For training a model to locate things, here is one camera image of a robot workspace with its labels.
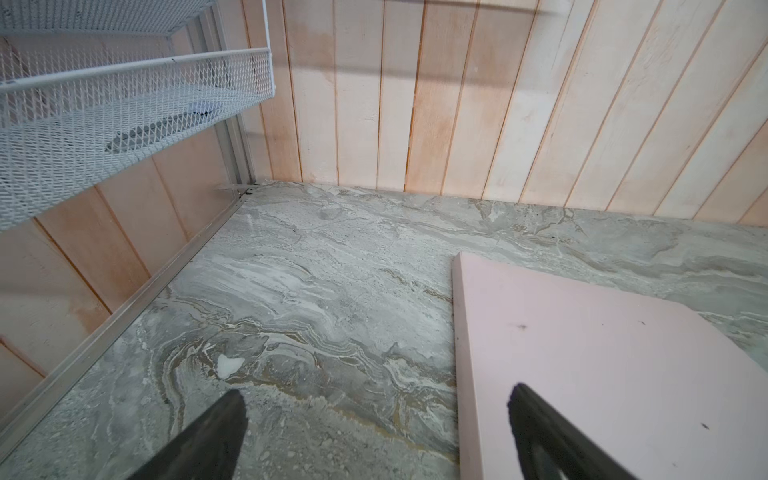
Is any pink folder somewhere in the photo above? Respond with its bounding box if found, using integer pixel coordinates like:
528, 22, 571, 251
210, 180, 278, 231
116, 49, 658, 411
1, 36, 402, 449
452, 252, 767, 479

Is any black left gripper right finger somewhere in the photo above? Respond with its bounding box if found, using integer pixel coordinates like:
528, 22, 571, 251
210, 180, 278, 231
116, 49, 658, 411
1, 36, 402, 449
507, 383, 634, 479

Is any white wire mesh shelf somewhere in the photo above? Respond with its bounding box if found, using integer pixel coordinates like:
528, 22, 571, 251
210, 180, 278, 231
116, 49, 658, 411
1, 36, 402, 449
1, 1, 276, 230

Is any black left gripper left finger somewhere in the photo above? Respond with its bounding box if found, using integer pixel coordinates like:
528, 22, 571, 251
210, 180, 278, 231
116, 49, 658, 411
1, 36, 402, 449
130, 389, 248, 479

